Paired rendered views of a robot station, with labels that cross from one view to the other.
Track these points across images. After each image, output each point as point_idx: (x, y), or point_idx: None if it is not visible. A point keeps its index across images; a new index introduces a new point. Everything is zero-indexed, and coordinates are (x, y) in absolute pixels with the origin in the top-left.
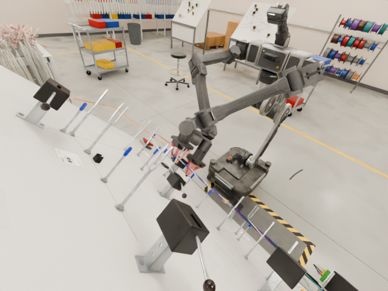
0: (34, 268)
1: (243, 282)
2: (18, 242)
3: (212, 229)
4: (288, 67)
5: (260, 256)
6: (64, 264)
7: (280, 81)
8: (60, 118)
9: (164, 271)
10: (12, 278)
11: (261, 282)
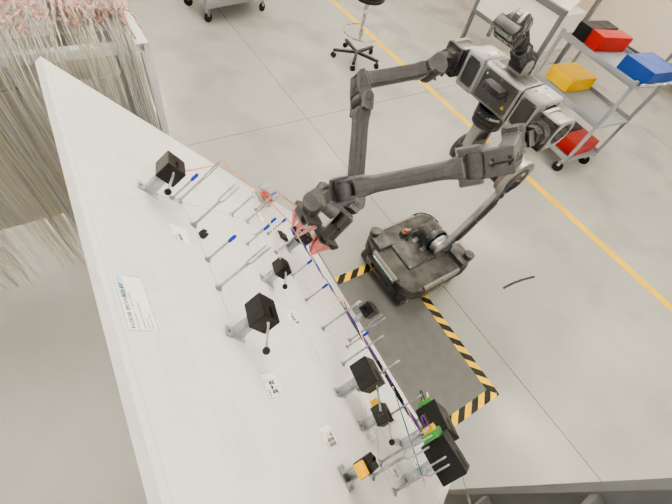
0: (173, 314)
1: (320, 376)
2: (164, 300)
3: (314, 327)
4: (517, 114)
5: None
6: (185, 317)
7: (453, 163)
8: None
9: (244, 341)
10: (166, 316)
11: None
